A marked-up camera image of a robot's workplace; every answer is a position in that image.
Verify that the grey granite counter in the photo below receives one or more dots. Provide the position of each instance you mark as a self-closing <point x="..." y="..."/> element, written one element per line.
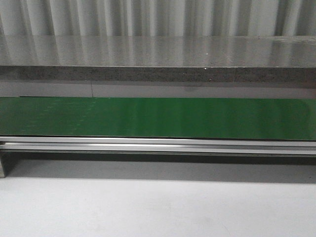
<point x="199" y="67"/>

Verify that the green conveyor belt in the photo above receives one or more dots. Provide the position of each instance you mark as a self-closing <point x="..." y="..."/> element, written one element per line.
<point x="213" y="139"/>

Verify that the white pleated curtain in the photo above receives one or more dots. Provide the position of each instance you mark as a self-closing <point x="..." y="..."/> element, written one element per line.
<point x="158" y="17"/>

